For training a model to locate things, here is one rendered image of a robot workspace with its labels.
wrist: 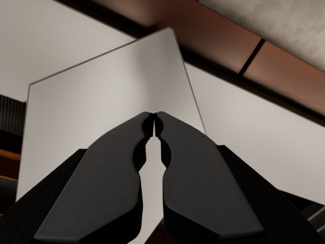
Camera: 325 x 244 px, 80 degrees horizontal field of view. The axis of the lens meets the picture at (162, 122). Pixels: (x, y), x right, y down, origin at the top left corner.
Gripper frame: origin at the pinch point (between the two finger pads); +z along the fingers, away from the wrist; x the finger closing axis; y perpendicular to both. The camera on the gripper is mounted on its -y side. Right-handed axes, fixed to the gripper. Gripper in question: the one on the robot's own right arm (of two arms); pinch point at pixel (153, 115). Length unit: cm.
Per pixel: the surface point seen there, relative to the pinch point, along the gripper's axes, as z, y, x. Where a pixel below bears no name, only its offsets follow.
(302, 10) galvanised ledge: 24.1, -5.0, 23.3
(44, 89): 5.4, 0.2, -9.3
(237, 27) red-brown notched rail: 9.5, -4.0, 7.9
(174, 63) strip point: 5.4, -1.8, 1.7
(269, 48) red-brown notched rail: 9.5, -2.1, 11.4
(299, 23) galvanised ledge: 24.1, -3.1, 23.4
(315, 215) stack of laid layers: 8.9, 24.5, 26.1
